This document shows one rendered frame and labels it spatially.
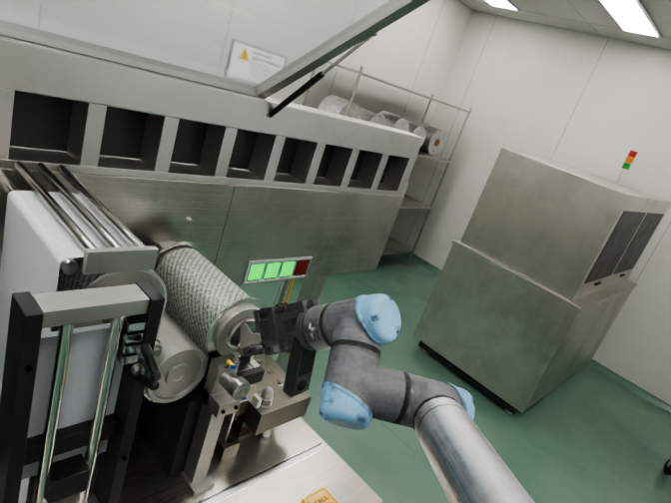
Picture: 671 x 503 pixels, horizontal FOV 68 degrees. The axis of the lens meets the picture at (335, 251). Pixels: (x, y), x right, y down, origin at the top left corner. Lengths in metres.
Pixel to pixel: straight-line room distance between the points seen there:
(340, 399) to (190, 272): 0.50
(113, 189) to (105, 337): 0.47
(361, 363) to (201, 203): 0.66
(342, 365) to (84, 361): 0.34
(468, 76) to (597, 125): 1.48
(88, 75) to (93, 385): 0.56
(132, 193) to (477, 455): 0.85
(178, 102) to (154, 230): 0.29
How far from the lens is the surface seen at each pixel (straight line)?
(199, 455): 1.12
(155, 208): 1.17
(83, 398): 0.77
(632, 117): 5.28
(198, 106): 1.14
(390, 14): 1.02
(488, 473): 0.57
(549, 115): 5.48
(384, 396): 0.72
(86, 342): 0.71
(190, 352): 0.96
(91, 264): 0.74
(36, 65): 1.01
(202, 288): 1.03
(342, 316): 0.75
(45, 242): 0.80
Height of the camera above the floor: 1.77
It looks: 19 degrees down
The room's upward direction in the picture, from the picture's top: 19 degrees clockwise
